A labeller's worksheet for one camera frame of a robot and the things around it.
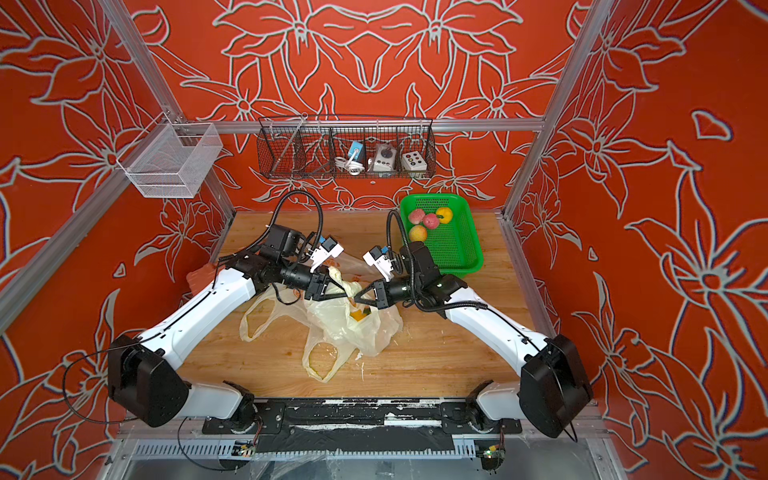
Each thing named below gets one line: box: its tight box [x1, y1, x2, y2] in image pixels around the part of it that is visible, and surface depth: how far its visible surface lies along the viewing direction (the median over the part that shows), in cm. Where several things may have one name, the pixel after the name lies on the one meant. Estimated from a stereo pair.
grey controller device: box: [373, 143, 397, 172], surface depth 93 cm
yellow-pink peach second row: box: [409, 224, 427, 242], surface depth 109 cm
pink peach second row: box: [423, 213, 439, 230], surface depth 112 cm
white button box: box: [401, 151, 427, 172], surface depth 97 cm
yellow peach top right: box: [436, 207, 453, 224], surface depth 116 cm
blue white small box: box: [348, 141, 363, 160], surface depth 85 cm
